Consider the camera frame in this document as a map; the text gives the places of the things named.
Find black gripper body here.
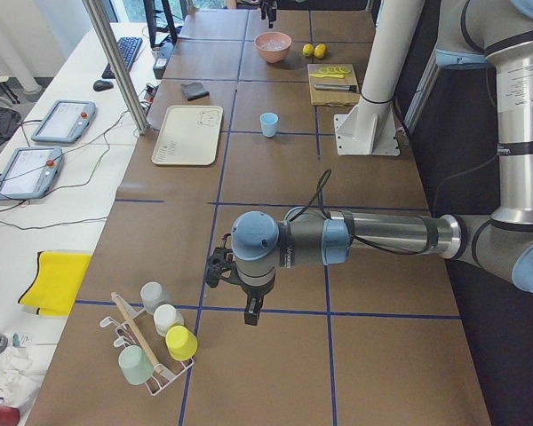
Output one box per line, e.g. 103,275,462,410
205,234,275,300
259,0,276,22

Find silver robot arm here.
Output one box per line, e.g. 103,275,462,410
205,1,533,325

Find clear ice cubes pile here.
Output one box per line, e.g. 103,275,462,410
258,38,288,51

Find grey cup on rack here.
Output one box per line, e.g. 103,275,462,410
140,281,171,315

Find white cup on rack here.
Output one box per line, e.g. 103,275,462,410
153,304,185,337

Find yellow cup on rack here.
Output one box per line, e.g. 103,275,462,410
165,325,198,361

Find light blue plastic cup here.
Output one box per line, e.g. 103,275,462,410
259,112,279,138

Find green cup on rack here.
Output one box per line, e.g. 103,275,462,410
118,345,154,385

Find pink bowl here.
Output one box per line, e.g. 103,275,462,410
254,31,292,64

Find yellow lemon far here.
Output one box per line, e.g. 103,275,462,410
302,43,314,58

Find yellow lemon near bowl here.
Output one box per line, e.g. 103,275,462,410
314,43,328,59

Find lemon slices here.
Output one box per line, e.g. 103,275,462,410
318,66,351,75

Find yellow plastic knife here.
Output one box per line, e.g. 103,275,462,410
309,73,346,80

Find wooden cutting board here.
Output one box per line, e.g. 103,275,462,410
307,64,360,106

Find black box with label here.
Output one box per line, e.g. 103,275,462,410
153,42,174,80

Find grey folded cloth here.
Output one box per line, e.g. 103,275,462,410
180,82,210,101

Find cream bear tray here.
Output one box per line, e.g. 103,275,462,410
151,105,223,166

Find black keyboard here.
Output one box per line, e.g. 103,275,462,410
101,36,143,80

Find yellow cloth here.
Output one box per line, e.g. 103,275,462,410
18,251,91,317

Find black computer mouse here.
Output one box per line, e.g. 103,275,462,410
92,80,114,92

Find upper teach pendant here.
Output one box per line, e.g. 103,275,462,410
31,99,97,144

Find teach pendant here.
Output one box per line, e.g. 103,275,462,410
31,99,97,144
0,146,63,201

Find lower teach pendant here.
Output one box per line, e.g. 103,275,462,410
0,146,63,201

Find white wire cup rack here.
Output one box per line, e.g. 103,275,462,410
99,292,195,397

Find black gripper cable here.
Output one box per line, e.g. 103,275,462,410
285,168,427,256

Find aluminium frame post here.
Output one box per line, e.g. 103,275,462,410
83,0,149,135

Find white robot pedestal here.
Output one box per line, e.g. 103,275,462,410
334,0,425,156

